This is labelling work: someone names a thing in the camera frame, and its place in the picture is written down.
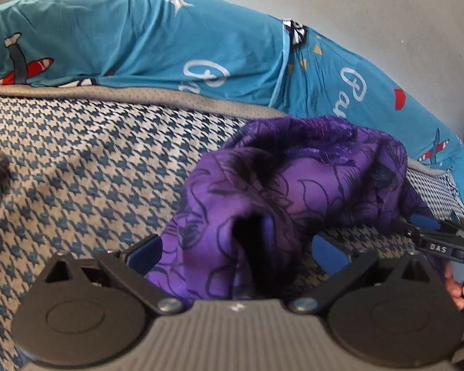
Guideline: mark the blue printed bolster pillows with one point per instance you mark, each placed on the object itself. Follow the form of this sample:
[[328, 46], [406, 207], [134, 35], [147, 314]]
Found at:
[[139, 38]]

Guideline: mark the purple floral top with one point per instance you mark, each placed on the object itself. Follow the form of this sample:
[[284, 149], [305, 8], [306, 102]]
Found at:
[[274, 185]]

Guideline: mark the person's right hand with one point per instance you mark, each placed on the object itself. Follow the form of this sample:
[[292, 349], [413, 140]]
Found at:
[[458, 293]]

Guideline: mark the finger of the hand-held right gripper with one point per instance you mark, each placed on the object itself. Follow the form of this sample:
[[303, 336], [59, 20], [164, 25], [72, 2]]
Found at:
[[425, 222]]

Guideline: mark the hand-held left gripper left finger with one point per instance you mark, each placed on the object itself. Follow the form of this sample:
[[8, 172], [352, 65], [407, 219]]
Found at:
[[143, 255]]

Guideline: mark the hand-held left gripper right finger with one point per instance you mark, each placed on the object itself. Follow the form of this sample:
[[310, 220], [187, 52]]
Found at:
[[328, 255]]

